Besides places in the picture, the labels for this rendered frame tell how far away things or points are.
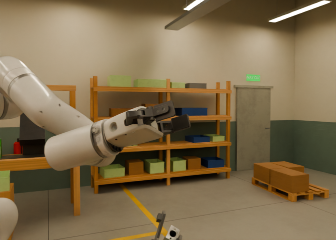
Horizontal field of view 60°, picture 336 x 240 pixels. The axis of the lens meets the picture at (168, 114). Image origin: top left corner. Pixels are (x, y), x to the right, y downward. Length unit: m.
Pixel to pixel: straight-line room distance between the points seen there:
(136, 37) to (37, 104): 5.81
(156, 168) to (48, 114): 5.36
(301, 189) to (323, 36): 4.13
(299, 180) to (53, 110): 5.16
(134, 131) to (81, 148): 0.13
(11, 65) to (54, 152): 0.31
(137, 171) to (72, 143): 5.32
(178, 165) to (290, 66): 4.32
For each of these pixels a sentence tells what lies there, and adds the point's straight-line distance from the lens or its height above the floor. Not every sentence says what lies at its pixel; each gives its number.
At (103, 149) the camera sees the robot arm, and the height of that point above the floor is 1.57.
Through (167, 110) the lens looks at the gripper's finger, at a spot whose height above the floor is 1.65.
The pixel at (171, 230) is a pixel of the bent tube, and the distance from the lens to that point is 1.23.
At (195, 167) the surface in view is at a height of 0.29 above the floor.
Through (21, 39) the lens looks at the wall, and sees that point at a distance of 6.23.
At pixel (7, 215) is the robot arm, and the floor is 1.29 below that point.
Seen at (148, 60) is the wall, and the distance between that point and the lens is 6.51.
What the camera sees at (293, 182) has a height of 0.32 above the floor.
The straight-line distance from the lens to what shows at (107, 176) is 5.80.
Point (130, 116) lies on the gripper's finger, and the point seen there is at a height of 1.64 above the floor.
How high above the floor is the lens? 1.67
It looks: 2 degrees down
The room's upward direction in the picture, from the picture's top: straight up
